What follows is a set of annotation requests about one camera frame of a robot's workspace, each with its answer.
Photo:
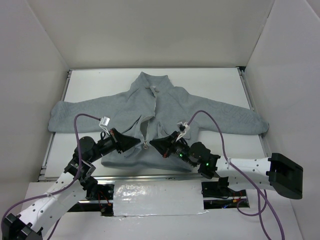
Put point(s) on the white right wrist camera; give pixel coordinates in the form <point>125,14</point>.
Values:
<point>183,129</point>

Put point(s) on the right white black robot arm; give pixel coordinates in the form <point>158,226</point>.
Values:
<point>277,172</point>

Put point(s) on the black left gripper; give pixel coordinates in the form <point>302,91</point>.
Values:
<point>115,140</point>

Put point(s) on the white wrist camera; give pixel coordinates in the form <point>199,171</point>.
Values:
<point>103,123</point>
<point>183,129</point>

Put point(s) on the grey zip-up fleece jacket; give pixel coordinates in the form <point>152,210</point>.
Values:
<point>150,110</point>

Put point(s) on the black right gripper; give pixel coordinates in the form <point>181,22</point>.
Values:
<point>169,144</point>

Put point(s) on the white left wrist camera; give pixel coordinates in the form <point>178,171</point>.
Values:
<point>103,123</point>

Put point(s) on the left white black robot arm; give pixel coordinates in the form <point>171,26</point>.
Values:
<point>74,184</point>

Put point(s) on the silver foil tape sheet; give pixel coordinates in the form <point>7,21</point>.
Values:
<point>158,198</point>

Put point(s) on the silver zipper pull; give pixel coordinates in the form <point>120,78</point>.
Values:
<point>145,145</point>

